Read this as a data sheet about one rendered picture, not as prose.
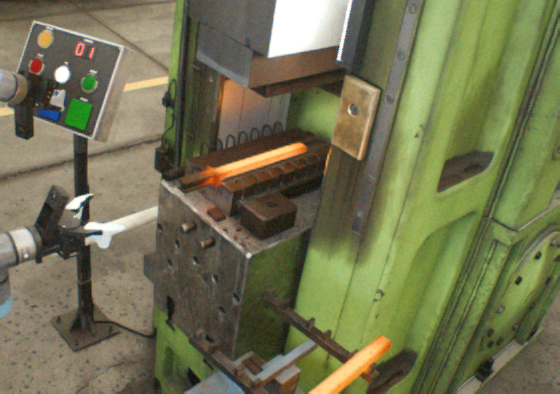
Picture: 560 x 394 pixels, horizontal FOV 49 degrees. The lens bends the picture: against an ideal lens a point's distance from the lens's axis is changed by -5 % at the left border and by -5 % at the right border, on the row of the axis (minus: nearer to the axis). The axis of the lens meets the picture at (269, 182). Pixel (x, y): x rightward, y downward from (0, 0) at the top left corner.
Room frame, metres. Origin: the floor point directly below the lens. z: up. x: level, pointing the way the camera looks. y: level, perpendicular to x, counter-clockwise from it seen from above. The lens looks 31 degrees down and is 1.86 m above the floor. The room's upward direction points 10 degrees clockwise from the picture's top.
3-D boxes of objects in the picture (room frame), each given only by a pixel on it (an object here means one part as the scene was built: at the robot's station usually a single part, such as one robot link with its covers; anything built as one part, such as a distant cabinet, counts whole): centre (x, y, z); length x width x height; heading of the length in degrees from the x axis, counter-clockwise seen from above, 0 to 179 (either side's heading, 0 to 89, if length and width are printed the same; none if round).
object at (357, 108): (1.31, -0.16, 1.27); 0.09 x 0.02 x 0.17; 47
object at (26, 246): (1.02, 0.50, 0.98); 0.08 x 0.05 x 0.08; 47
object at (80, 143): (1.75, 0.62, 0.54); 0.04 x 0.04 x 1.08; 47
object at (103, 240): (1.11, 0.34, 0.98); 0.09 x 0.03 x 0.06; 101
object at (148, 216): (1.60, 0.47, 0.62); 0.44 x 0.05 x 0.05; 137
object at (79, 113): (1.60, 0.57, 1.01); 0.07 x 0.05 x 0.07; 72
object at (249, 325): (1.55, -0.03, 0.69); 0.56 x 0.38 x 0.45; 137
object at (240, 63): (1.58, 0.02, 1.32); 0.42 x 0.20 x 0.10; 137
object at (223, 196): (1.58, 0.02, 0.96); 0.42 x 0.20 x 0.09; 137
